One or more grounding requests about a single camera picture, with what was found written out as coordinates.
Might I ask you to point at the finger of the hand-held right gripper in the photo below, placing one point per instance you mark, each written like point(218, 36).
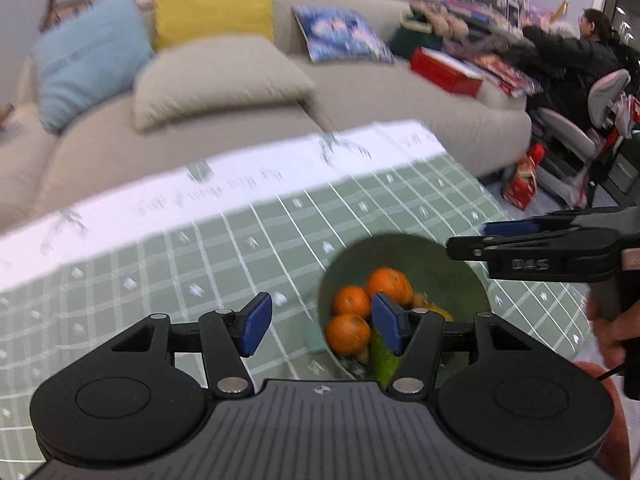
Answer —
point(505, 229)
point(470, 248)

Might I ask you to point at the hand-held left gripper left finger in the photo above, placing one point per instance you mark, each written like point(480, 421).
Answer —
point(255, 325)

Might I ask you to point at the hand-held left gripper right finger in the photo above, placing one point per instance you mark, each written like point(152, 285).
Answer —
point(387, 325)

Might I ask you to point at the green plastic bowl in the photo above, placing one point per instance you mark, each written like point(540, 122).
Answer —
point(440, 270)

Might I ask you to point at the small orange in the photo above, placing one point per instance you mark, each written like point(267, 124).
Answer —
point(352, 301)

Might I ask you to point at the person's right hand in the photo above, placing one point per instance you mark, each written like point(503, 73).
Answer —
point(607, 340)

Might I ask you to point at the green mango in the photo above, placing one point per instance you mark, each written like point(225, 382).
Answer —
point(385, 362)

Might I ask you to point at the red bag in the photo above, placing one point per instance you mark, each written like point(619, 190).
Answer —
point(522, 180)

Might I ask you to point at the grey office chair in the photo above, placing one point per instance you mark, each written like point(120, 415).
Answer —
point(575, 140)

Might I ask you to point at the green grid tablecloth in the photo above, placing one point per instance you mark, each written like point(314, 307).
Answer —
point(150, 270)

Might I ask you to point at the red printed packets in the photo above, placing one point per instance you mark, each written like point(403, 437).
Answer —
point(510, 75)

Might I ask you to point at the red box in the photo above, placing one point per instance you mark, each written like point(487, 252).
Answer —
point(445, 72)

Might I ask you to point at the beige sofa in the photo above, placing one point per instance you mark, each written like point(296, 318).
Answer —
point(350, 105)

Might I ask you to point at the green bag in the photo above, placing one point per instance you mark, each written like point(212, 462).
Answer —
point(405, 40)

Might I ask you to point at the beige plush toy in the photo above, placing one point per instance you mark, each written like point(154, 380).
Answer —
point(440, 22)

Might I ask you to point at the beige pillow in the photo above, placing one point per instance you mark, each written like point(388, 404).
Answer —
point(215, 80)

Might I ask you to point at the blue printed pillow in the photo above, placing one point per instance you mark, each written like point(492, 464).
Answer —
point(340, 32)

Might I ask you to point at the light blue pillow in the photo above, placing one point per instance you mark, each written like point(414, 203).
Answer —
point(87, 55)

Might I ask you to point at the yellow pillow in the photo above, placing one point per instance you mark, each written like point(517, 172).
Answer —
point(215, 7)

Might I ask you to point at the wooden chair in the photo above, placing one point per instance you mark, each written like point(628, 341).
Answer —
point(62, 7)

